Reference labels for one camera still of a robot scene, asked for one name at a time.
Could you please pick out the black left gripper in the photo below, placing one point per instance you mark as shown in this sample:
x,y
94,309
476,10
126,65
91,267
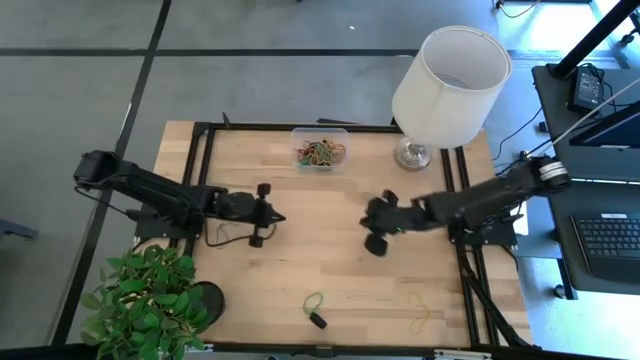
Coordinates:
x,y
240,206

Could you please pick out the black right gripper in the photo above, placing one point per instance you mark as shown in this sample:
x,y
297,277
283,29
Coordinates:
x,y
400,217

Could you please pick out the green rubber band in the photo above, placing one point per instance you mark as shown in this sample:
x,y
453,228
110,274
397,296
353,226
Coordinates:
x,y
306,302
307,160

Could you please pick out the yellow rubber band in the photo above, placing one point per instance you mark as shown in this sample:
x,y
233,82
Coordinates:
x,y
420,312

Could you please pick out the wide black rubber band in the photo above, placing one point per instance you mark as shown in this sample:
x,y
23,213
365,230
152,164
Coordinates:
x,y
318,320

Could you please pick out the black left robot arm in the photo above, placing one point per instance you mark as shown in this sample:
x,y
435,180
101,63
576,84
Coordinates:
x,y
150,187

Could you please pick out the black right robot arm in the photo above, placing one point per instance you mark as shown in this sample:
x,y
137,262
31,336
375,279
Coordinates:
x,y
480,200

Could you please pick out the clear plastic bin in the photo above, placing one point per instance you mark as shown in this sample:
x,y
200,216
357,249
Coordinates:
x,y
300,134

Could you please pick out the white shade table lamp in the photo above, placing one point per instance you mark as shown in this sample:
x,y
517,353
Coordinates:
x,y
450,95

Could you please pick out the green potted plant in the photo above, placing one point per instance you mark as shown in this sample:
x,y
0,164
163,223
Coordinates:
x,y
145,305

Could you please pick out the black desk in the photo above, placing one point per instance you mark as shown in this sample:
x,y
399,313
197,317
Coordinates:
x,y
555,125

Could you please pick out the thin white rod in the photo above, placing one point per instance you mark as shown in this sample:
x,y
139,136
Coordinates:
x,y
575,127

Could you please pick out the black laptop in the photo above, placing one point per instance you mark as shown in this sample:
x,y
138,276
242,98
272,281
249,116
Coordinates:
x,y
607,237

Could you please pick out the black power adapter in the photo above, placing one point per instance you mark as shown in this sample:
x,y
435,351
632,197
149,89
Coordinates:
x,y
586,90

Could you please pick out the dark flat monitor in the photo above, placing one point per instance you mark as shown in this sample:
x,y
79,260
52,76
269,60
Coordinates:
x,y
610,127

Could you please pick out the grey floor object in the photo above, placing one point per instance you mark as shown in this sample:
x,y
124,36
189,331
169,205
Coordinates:
x,y
15,231

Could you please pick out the black diagonal pole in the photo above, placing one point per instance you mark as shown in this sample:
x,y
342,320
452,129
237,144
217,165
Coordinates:
x,y
595,35

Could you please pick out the white bracket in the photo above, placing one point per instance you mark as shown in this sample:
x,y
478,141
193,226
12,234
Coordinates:
x,y
462,355

